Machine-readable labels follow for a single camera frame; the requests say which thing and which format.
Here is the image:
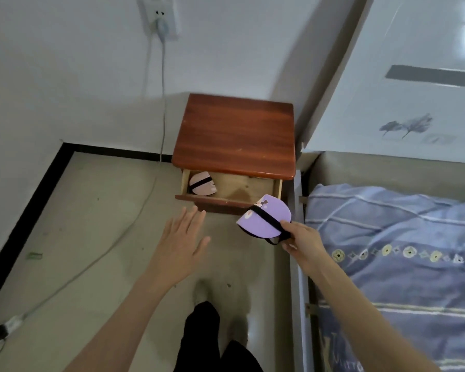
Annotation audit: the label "blue striped blanket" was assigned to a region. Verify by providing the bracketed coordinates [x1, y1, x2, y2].
[304, 183, 465, 372]

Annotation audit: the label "brown wooden nightstand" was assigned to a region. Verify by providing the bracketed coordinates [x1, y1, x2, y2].
[172, 94, 297, 216]

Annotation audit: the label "person's grey shoe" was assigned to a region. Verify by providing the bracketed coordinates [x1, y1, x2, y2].
[226, 314, 252, 346]
[193, 280, 214, 307]

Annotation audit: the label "white wall socket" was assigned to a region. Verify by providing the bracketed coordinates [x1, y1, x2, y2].
[137, 0, 183, 40]

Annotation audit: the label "white bed headboard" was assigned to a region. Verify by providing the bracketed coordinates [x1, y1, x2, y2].
[300, 0, 465, 165]

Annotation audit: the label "person's right hand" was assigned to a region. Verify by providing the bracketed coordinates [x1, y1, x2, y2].
[280, 220, 331, 276]

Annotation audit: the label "long white cable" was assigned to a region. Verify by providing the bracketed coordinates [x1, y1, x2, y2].
[20, 39, 168, 319]

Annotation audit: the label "white charger plug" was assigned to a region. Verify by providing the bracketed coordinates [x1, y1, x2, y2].
[154, 17, 171, 44]

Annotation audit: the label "white power strip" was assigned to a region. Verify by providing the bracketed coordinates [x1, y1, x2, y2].
[0, 315, 25, 354]

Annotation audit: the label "pink eye mask black strap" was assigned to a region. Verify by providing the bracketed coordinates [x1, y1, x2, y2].
[189, 172, 218, 197]

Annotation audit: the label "purple eye mask black strap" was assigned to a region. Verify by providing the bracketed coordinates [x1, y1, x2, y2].
[236, 194, 292, 245]

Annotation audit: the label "wooden nightstand drawer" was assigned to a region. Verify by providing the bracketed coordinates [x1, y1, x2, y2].
[174, 169, 284, 216]

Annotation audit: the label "person's right forearm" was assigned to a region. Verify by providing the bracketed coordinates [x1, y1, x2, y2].
[309, 256, 443, 372]

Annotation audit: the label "person's black trousers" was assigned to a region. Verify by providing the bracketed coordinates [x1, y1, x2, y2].
[173, 301, 265, 372]

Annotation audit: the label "person's left hand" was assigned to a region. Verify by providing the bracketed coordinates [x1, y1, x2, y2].
[149, 206, 212, 283]

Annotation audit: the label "person's left forearm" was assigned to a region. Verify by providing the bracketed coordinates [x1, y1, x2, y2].
[63, 267, 172, 372]

